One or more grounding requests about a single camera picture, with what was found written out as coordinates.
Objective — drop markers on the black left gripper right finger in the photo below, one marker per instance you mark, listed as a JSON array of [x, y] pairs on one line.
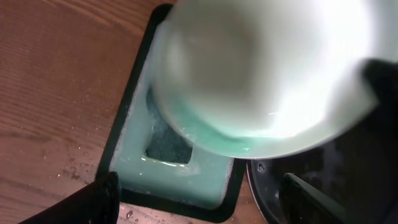
[[303, 203]]

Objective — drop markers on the green yellow scrub sponge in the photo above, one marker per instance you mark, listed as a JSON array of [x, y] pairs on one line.
[[165, 144]]

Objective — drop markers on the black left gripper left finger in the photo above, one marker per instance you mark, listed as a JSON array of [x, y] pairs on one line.
[[97, 203]]

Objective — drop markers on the black rectangular soapy water tray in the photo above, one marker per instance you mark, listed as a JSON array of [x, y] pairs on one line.
[[207, 188]]

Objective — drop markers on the round black serving tray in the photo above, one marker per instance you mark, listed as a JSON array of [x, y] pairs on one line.
[[360, 176]]

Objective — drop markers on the mint green plate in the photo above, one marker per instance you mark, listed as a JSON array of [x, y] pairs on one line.
[[266, 79]]

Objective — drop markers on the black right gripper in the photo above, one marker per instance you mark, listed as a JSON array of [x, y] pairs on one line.
[[382, 78]]

